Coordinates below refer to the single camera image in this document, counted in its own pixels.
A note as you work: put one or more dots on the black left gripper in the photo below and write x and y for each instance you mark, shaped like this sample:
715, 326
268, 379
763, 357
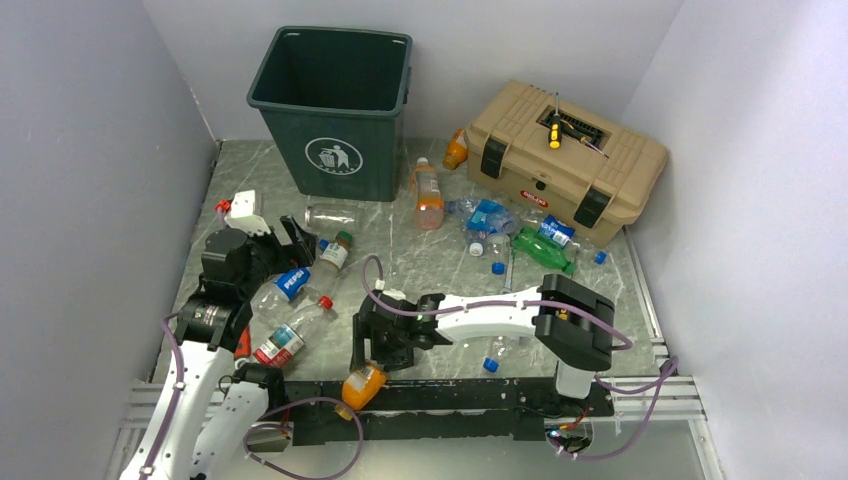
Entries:
299, 253

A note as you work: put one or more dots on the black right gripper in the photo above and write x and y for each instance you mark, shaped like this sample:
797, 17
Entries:
392, 360

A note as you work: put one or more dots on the small orange juice bottle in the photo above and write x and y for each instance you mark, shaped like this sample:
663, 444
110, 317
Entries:
360, 387

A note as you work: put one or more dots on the clear bottle red cap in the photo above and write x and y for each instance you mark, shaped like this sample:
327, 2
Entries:
305, 327

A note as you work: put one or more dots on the clear plastic bottle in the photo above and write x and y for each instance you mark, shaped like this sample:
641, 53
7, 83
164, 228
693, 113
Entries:
499, 351

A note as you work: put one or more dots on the crushed blue label bottle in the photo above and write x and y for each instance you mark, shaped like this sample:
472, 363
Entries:
482, 215

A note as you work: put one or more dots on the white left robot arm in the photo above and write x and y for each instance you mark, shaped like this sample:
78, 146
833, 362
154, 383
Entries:
207, 404

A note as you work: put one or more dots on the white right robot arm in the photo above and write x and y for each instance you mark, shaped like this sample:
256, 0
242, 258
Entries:
574, 323

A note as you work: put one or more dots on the clear bottle near bin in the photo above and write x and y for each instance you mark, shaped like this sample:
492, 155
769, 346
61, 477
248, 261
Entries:
326, 216

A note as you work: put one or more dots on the dark green trash bin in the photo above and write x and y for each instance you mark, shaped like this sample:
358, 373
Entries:
333, 101

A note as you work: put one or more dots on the white label green cap bottle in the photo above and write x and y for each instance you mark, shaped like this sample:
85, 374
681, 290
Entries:
326, 269

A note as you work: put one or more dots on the pepsi bottle left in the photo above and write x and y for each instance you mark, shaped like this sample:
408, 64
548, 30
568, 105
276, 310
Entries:
279, 292

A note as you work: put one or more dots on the tall orange drink bottle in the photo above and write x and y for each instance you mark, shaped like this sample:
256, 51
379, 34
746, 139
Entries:
429, 210

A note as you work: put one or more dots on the silver open end wrench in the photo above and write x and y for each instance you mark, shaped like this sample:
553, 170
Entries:
507, 288

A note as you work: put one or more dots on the green plastic bottle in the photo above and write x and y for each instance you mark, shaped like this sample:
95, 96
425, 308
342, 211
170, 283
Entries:
544, 251

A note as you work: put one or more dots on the orange bottle behind toolbox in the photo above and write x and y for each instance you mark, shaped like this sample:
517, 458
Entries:
457, 150

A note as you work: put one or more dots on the blue label bottle by toolbox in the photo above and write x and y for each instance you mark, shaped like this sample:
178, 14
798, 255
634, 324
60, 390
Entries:
563, 235

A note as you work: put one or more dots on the tan plastic toolbox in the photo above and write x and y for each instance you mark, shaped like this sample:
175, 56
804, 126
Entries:
598, 196

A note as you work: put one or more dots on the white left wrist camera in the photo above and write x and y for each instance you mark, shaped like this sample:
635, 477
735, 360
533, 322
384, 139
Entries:
243, 212

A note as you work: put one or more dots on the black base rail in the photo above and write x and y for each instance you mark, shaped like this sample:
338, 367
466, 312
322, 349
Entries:
518, 407

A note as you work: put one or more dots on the red handled adjustable wrench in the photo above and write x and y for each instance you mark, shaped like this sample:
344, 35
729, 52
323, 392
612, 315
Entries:
243, 350

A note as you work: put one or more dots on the yellow handled screwdriver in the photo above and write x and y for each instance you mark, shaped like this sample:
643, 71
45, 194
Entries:
555, 131

